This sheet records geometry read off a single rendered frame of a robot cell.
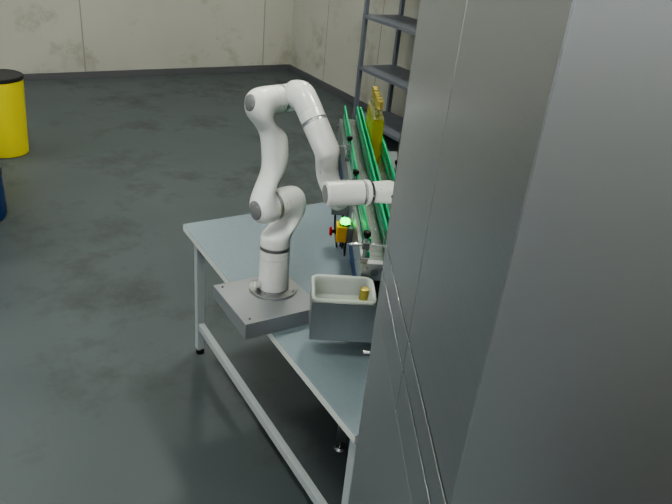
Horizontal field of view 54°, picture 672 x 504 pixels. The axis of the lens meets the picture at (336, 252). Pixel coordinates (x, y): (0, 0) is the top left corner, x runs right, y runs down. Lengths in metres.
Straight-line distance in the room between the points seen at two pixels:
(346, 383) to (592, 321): 1.65
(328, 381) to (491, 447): 1.54
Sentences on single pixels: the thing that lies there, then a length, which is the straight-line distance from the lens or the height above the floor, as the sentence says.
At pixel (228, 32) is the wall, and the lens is 9.39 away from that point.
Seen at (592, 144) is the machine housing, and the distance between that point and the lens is 0.62.
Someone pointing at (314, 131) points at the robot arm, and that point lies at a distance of 2.21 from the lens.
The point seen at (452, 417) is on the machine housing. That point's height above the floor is 1.66.
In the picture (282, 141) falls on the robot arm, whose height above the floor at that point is 1.42.
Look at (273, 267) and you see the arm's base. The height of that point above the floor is 0.94.
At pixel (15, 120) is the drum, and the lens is 6.28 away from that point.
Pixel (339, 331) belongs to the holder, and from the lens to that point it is 2.30.
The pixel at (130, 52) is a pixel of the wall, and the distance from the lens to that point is 9.02.
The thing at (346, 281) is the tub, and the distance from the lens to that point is 2.38.
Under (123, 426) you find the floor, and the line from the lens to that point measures 3.25.
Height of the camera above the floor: 2.20
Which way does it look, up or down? 28 degrees down
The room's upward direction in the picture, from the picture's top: 6 degrees clockwise
